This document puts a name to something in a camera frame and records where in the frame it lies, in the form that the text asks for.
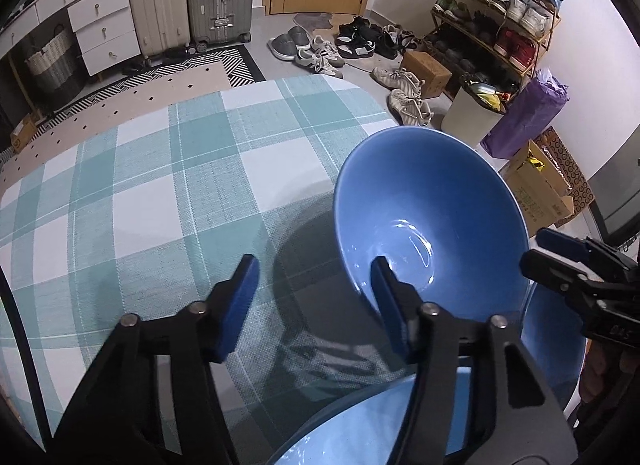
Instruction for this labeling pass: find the off-white chunky sneaker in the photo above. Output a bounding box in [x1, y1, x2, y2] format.
[387, 89, 435, 127]
[371, 66, 426, 98]

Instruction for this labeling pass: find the grey fuzzy doormat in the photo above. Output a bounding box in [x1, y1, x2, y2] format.
[292, 12, 335, 32]

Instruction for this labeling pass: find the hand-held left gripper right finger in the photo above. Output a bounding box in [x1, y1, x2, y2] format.
[369, 255, 581, 465]

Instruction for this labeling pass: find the orange patterned cardboard box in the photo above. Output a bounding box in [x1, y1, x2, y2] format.
[537, 126, 596, 218]

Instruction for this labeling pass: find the teal plaid tablecloth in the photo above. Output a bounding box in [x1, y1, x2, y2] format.
[0, 76, 416, 465]

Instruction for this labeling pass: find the white trash bin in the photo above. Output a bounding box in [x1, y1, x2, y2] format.
[441, 78, 507, 148]

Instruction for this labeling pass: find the small cardboard box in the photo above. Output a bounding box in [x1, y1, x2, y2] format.
[10, 118, 38, 153]

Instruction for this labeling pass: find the pile of black shoes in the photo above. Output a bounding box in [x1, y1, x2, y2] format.
[334, 16, 418, 61]

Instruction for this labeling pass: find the beige suitcase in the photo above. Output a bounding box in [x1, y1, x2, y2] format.
[122, 0, 192, 58]

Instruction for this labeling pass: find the striped white sneaker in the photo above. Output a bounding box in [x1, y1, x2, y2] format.
[294, 48, 346, 78]
[310, 35, 342, 58]

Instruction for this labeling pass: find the wooden shoe rack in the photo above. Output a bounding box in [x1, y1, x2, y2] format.
[430, 0, 563, 93]

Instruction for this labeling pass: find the collection of racked shoes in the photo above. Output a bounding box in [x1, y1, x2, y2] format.
[434, 0, 566, 71]

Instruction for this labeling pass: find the person's right hand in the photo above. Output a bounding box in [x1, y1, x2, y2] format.
[579, 340, 623, 403]

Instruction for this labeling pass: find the white vanity desk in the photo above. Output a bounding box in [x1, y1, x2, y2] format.
[0, 0, 126, 53]

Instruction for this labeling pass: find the green printed cardboard box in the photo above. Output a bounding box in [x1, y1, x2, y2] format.
[500, 138, 576, 231]

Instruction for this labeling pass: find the black white patterned rug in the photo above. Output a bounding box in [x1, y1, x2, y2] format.
[0, 44, 267, 166]

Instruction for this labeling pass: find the blue bowl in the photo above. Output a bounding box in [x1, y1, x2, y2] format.
[332, 126, 532, 327]

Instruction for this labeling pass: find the purple bag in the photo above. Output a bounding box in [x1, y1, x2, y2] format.
[481, 69, 571, 160]

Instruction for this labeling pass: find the dark glossy appliance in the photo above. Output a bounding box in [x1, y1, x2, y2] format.
[589, 125, 640, 246]

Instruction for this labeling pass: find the grey slipper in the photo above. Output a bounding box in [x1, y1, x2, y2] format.
[269, 32, 301, 62]
[287, 25, 312, 51]

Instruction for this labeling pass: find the woven laundry basket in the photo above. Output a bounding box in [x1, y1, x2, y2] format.
[25, 28, 83, 96]

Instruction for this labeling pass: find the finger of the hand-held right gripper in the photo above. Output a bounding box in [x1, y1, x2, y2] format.
[520, 249, 608, 306]
[536, 228, 608, 266]

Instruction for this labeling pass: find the white drawer chest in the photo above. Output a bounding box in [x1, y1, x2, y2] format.
[67, 0, 142, 77]

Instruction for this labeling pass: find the brown cardboard box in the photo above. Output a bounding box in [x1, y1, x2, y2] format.
[400, 49, 453, 100]

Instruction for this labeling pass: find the light blue plate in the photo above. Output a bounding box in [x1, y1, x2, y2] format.
[265, 282, 590, 465]

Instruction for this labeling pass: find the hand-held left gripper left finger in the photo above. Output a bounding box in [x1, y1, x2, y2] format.
[50, 254, 261, 465]

